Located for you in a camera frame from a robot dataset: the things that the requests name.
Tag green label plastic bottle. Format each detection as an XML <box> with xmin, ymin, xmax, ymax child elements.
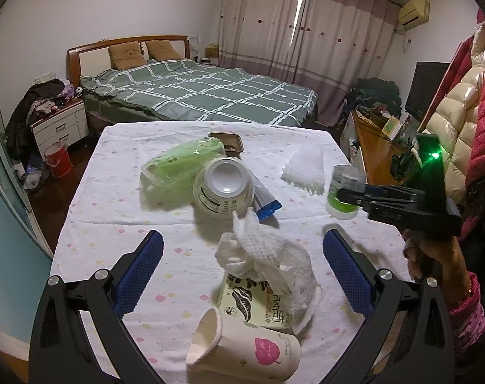
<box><xmin>325</xmin><ymin>165</ymin><xmax>367</xmax><ymax>220</ymax></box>

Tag dark clothes pile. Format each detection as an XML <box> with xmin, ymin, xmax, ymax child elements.
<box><xmin>344</xmin><ymin>77</ymin><xmax>403</xmax><ymax>121</ymax></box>

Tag white tissue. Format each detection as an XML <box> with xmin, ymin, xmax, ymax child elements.
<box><xmin>214</xmin><ymin>207</ymin><xmax>321</xmax><ymax>334</ymax></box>

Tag red bucket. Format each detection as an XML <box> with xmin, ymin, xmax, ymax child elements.
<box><xmin>44</xmin><ymin>142</ymin><xmax>74</xmax><ymax>179</ymax></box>

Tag crumpled plastic bags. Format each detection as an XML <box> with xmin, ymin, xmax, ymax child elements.
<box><xmin>14</xmin><ymin>155</ymin><xmax>51</xmax><ymax>193</ymax></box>

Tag paper cup with pink leaf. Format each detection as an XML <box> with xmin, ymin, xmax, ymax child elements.
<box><xmin>185</xmin><ymin>307</ymin><xmax>302</xmax><ymax>382</ymax></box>

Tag wooden desk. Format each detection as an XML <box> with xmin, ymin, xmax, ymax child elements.
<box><xmin>344</xmin><ymin>110</ymin><xmax>419</xmax><ymax>185</ymax></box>

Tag green checked duvet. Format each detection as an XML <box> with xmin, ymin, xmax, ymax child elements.
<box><xmin>79</xmin><ymin>59</ymin><xmax>319</xmax><ymax>126</ymax></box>

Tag white nightstand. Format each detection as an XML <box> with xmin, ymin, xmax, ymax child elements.
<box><xmin>30</xmin><ymin>98</ymin><xmax>90</xmax><ymax>160</ymax></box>

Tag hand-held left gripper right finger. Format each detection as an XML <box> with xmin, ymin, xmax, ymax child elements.
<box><xmin>322</xmin><ymin>230</ymin><xmax>457</xmax><ymax>384</ymax></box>

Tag brown pillow with face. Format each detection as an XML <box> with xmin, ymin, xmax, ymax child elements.
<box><xmin>107</xmin><ymin>41</ymin><xmax>148</xmax><ymax>68</ymax></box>

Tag red hanging jacket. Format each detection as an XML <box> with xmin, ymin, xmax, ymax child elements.
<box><xmin>424</xmin><ymin>34</ymin><xmax>481</xmax><ymax>129</ymax></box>

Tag green white box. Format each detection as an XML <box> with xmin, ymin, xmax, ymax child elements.
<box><xmin>380</xmin><ymin>116</ymin><xmax>401</xmax><ymax>140</ymax></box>

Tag brown plastic tray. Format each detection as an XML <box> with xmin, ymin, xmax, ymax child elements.
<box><xmin>208</xmin><ymin>131</ymin><xmax>244</xmax><ymax>157</ymax></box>

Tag pink beige curtain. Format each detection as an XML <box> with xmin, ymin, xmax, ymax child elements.
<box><xmin>218</xmin><ymin>0</ymin><xmax>401</xmax><ymax>129</ymax></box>

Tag black television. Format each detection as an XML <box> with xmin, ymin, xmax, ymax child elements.
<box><xmin>404</xmin><ymin>61</ymin><xmax>451</xmax><ymax>121</ymax></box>

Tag white blue plastic pouch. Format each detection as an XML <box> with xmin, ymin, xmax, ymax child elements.
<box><xmin>248</xmin><ymin>168</ymin><xmax>282</xmax><ymax>221</ymax></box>

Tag cream puffer jacket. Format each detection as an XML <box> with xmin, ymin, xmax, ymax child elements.
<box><xmin>420</xmin><ymin>20</ymin><xmax>485</xmax><ymax>177</ymax></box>

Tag air conditioner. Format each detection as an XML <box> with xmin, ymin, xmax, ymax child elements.
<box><xmin>398</xmin><ymin>0</ymin><xmax>430</xmax><ymax>28</ymax></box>

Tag person's right forearm pink sleeve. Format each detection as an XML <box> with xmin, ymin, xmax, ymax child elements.
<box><xmin>446</xmin><ymin>272</ymin><xmax>485</xmax><ymax>358</ymax></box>

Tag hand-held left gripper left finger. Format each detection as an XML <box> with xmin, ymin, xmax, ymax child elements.
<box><xmin>28</xmin><ymin>230</ymin><xmax>165</xmax><ymax>384</ymax></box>

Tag pile of clothes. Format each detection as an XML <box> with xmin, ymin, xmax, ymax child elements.
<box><xmin>6</xmin><ymin>79</ymin><xmax>83</xmax><ymax>156</ymax></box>

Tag person's right hand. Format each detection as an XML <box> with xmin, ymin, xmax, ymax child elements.
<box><xmin>402</xmin><ymin>230</ymin><xmax>473</xmax><ymax>308</ymax></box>

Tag wooden bed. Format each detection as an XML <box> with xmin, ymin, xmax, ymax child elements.
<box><xmin>67</xmin><ymin>35</ymin><xmax>319</xmax><ymax>129</ymax></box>

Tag white labelled paper tub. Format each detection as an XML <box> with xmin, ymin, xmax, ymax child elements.
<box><xmin>192</xmin><ymin>157</ymin><xmax>255</xmax><ymax>220</ymax></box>

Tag beige leaf print packet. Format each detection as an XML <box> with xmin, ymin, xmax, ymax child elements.
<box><xmin>219</xmin><ymin>272</ymin><xmax>295</xmax><ymax>332</ymax></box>

